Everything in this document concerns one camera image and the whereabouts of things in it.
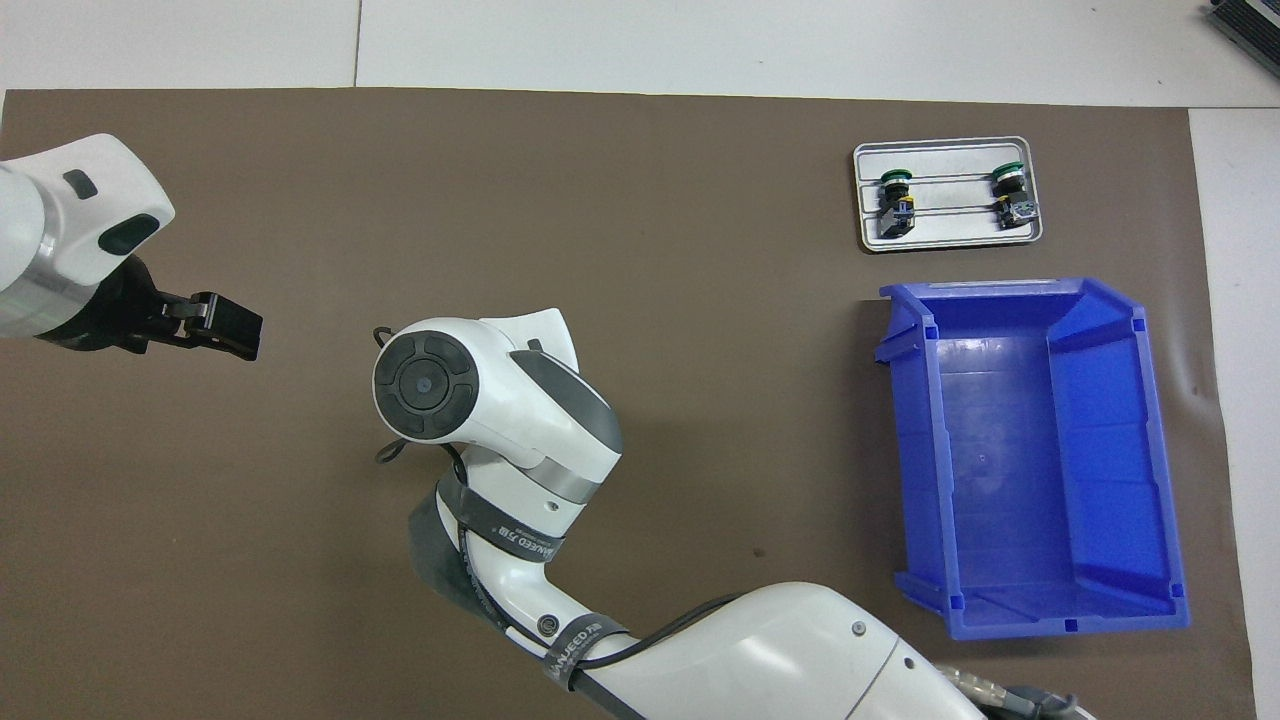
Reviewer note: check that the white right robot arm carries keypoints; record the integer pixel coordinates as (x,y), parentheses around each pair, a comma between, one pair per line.
(520,400)

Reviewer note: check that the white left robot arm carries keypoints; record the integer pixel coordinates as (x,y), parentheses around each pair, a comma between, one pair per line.
(70,220)

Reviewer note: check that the green push button switch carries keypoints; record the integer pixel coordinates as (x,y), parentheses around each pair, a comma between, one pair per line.
(1012,200)
(896,205)

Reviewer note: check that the blue plastic storage bin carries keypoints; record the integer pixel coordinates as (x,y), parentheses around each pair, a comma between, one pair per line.
(1000,520)

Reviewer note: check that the grey metal tray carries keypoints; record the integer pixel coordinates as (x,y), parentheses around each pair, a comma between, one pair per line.
(950,230)

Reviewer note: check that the grey ribbed device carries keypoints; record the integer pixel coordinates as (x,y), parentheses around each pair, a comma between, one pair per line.
(1255,25)

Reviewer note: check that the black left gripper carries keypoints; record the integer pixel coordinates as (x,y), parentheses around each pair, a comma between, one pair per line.
(110,310)

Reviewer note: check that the brown table mat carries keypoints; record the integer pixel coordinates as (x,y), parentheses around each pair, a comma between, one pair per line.
(650,250)

